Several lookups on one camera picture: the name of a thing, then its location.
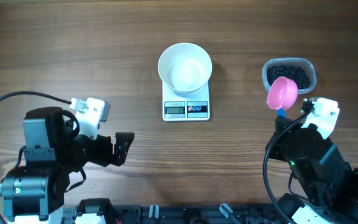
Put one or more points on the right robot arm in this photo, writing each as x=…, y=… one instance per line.
x=327, y=179

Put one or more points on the black beans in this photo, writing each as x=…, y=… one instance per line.
x=297, y=74

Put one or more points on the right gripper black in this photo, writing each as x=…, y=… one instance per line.
x=281, y=123

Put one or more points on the white bowl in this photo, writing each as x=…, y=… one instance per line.
x=184, y=68

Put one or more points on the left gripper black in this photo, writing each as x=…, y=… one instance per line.
x=105, y=155

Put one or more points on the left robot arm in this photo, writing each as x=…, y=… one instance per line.
x=52, y=152

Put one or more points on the pink scoop blue handle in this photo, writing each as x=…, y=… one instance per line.
x=282, y=95

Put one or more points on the white digital kitchen scale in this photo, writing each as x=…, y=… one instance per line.
x=192, y=107

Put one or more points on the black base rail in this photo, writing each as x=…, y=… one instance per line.
x=132, y=214

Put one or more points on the clear plastic container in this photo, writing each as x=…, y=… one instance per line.
x=305, y=64

